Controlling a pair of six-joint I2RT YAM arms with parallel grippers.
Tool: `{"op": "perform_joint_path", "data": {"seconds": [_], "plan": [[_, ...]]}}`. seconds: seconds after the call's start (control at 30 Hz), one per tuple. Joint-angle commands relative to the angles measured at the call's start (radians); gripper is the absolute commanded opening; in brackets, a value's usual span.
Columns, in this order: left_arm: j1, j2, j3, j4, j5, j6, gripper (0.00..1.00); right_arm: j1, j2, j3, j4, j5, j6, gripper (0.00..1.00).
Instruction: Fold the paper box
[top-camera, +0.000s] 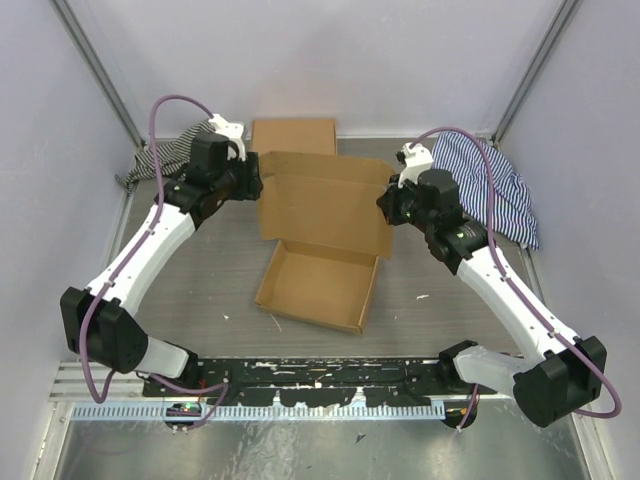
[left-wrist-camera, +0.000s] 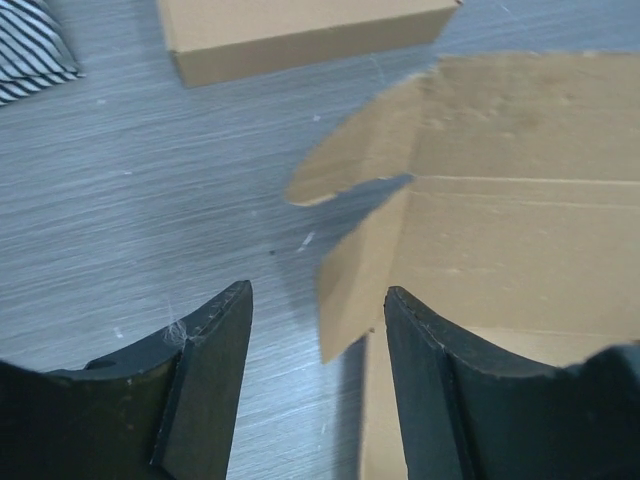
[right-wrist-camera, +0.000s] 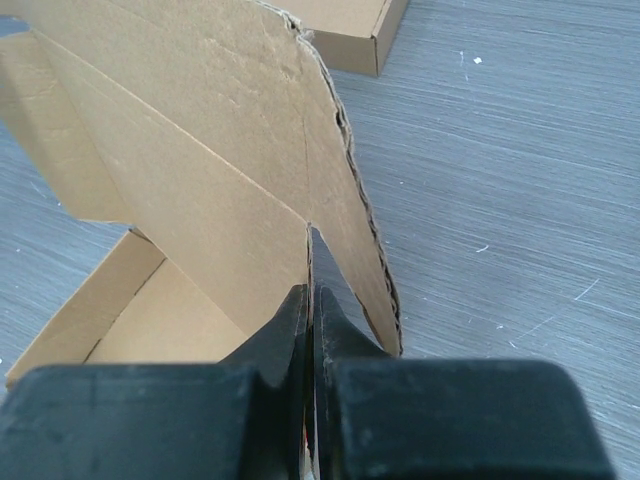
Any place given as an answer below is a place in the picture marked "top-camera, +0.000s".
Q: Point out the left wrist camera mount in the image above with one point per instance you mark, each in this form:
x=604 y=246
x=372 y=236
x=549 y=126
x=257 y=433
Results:
x=234 y=131

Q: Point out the right aluminium corner post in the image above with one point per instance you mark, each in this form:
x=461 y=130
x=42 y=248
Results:
x=551 y=38

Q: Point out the left aluminium corner post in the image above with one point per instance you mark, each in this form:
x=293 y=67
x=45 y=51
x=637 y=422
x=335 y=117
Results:
x=88 y=53

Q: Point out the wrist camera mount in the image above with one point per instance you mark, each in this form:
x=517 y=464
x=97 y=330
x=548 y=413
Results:
x=234 y=131
x=416 y=159

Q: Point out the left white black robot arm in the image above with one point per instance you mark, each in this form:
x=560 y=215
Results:
x=99 y=320

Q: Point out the slotted cable duct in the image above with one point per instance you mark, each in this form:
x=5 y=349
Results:
x=166 y=411

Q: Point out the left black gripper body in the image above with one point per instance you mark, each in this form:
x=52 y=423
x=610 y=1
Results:
x=240 y=183

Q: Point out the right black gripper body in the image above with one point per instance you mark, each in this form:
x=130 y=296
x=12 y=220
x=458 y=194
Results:
x=403 y=206

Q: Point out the folded cardboard box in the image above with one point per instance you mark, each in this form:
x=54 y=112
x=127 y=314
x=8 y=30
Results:
x=299 y=135

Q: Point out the aluminium corner post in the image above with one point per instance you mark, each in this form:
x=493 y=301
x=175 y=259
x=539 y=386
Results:
x=88 y=53
x=551 y=38

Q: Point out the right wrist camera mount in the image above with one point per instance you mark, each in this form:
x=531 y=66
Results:
x=416 y=159

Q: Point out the cardboard box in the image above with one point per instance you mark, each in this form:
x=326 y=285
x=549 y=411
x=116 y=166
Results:
x=331 y=236
x=299 y=135

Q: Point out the blue white striped cloth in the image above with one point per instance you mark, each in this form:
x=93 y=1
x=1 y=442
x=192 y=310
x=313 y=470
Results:
x=481 y=170

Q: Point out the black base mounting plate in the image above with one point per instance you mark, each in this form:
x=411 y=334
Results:
x=324 y=382

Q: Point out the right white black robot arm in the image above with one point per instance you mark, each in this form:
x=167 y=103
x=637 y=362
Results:
x=557 y=372

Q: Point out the grey striped cloth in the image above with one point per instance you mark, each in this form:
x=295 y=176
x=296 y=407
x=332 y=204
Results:
x=171 y=155

